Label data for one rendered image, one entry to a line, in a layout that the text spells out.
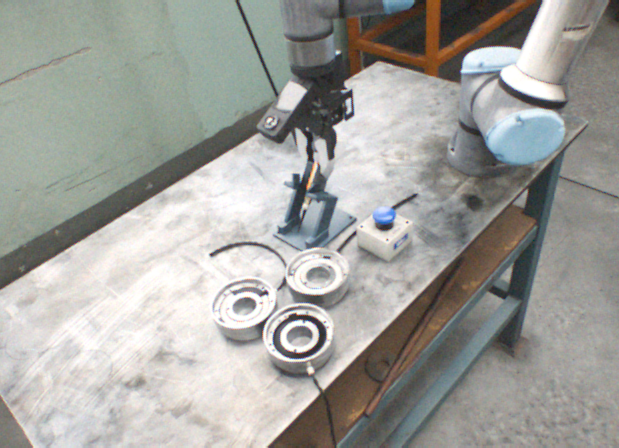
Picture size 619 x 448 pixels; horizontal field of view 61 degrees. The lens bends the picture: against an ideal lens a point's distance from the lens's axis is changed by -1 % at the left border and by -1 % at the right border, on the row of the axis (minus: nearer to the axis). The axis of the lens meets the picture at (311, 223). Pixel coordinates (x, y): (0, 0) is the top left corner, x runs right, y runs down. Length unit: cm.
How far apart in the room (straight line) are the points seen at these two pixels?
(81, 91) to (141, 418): 170
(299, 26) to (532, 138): 41
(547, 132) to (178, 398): 70
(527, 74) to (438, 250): 32
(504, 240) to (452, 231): 38
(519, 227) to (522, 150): 48
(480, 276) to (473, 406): 55
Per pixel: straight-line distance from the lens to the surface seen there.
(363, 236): 93
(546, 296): 200
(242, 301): 88
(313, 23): 80
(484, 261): 130
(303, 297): 85
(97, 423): 85
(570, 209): 237
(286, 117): 83
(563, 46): 90
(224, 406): 80
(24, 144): 231
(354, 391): 107
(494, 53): 108
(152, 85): 248
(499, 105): 93
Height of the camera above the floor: 146
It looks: 41 degrees down
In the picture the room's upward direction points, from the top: 9 degrees counter-clockwise
